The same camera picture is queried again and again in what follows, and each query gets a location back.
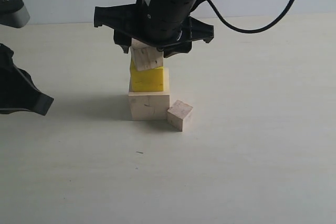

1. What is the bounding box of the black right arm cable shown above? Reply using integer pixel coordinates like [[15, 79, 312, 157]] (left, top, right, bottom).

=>
[[128, 0, 307, 35]]

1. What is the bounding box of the medium small wooden cube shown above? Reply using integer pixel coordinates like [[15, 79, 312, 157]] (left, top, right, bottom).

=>
[[130, 39, 163, 71]]

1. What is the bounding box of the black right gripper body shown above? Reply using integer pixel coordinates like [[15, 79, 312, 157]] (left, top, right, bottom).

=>
[[94, 0, 214, 48]]

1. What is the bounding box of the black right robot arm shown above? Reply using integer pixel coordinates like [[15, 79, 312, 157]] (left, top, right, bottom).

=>
[[94, 0, 295, 58]]

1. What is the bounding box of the large light wooden cube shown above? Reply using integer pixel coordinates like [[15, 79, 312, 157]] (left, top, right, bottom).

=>
[[128, 73, 170, 121]]

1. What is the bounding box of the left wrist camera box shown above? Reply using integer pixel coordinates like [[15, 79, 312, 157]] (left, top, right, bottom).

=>
[[1, 0, 30, 28]]

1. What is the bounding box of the yellow cube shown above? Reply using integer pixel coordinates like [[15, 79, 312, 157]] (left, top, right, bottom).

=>
[[130, 60, 169, 92]]

